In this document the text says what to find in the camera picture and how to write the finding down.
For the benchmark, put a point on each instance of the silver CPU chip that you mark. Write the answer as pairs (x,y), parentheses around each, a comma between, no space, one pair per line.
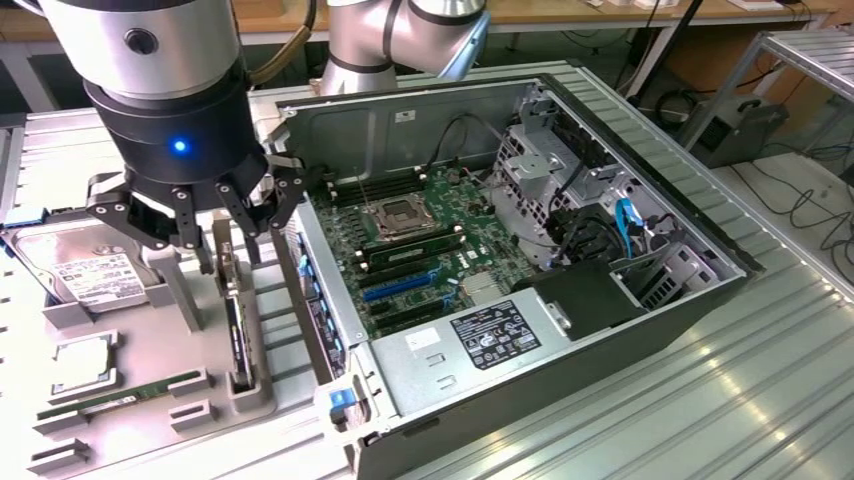
(80,365)

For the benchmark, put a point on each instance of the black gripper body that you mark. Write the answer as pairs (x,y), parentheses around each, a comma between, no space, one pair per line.
(180,140)

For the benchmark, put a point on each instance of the grey plastic parts rack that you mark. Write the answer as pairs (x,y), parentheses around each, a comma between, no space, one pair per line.
(153,350)

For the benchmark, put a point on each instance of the blue expansion slot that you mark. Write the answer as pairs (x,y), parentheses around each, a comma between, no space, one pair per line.
(393,290)

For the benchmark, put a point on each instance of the silver metal disk bay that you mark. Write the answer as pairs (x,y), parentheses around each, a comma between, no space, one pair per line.
(543,170)

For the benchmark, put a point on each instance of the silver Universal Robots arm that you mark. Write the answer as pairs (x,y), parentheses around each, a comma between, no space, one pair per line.
(153,50)

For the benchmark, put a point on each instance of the wooden desk with white frame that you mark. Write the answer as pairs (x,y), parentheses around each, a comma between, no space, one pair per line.
(734,15)

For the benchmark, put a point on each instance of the green motherboard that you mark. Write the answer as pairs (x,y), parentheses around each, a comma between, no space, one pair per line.
(487,260)

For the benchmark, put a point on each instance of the CPU socket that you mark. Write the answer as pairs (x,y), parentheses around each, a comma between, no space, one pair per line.
(396,217)

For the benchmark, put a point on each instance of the graphics card with metal bracket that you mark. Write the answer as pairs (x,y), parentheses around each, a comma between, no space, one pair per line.
(236,325)

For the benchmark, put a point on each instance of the dark RAM stick with label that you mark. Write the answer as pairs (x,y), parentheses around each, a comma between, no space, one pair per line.
(407,255)

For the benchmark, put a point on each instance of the blue plastic disk caddy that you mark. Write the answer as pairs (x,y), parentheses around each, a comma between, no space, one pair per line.
(22,218)

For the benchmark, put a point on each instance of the silver chipset heatsink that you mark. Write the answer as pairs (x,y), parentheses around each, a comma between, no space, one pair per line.
(481,290)

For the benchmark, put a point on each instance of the blue case release latch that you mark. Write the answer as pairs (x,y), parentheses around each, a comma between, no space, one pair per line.
(340,400)

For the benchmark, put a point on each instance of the silver hard disk drive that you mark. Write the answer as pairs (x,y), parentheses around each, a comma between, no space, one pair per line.
(80,270)

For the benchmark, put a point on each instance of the grey and black equipment box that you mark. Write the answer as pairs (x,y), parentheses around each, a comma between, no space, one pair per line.
(734,135)

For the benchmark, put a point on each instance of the aluminium slat frame table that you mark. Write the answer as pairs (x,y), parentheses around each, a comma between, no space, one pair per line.
(814,55)

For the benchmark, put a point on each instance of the open black PC case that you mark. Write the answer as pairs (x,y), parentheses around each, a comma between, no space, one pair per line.
(533,400)

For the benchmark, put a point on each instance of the silver power supply unit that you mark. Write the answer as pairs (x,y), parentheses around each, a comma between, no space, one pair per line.
(413,380)

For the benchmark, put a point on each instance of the green RAM stick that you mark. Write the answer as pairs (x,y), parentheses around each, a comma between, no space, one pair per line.
(106,400)

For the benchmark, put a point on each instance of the black plastic shroud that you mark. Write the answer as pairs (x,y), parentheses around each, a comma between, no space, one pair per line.
(587,300)

